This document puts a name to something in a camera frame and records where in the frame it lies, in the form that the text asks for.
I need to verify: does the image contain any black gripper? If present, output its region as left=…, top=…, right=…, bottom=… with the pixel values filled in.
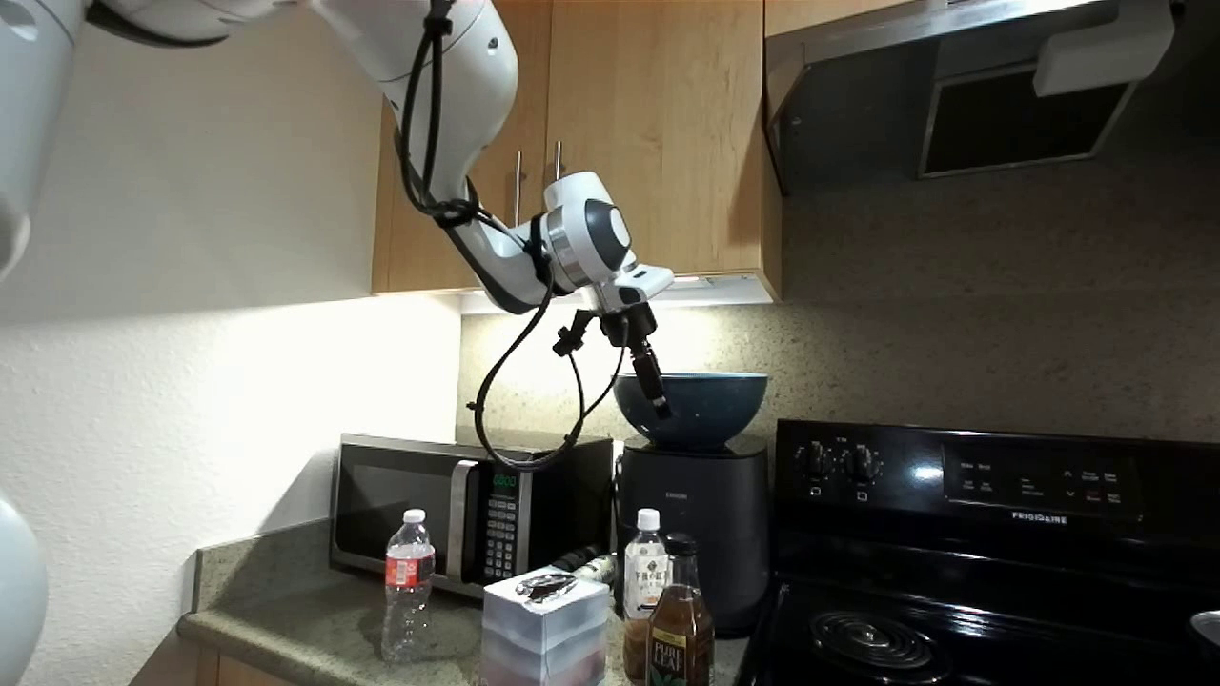
left=589, top=293, right=674, bottom=422

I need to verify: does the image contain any blue bowl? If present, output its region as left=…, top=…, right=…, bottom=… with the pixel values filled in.
left=615, top=371, right=775, bottom=456

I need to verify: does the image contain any black and steel microwave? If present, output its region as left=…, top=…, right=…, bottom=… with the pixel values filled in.
left=327, top=429, right=621, bottom=602

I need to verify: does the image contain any black cylindrical appliance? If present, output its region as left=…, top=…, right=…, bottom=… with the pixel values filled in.
left=616, top=443, right=775, bottom=640

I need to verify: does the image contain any water bottle with white label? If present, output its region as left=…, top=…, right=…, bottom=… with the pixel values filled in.
left=621, top=503, right=677, bottom=621

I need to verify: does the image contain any brown sauce bottle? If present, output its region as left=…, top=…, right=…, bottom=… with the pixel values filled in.
left=644, top=531, right=718, bottom=686

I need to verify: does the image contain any grey tissue box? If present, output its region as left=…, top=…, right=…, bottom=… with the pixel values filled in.
left=477, top=563, right=616, bottom=686

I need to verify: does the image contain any water bottle with red label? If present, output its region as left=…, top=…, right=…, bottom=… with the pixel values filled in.
left=378, top=508, right=439, bottom=667

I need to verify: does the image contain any steel range hood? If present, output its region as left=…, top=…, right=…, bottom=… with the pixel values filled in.
left=761, top=0, right=1176, bottom=199

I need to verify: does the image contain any black electric stove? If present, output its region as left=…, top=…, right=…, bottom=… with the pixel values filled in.
left=737, top=414, right=1220, bottom=686

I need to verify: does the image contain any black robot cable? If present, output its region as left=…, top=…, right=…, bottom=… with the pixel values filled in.
left=394, top=0, right=632, bottom=469

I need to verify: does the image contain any wooden wall cabinet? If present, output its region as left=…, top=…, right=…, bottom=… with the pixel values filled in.
left=368, top=0, right=785, bottom=298

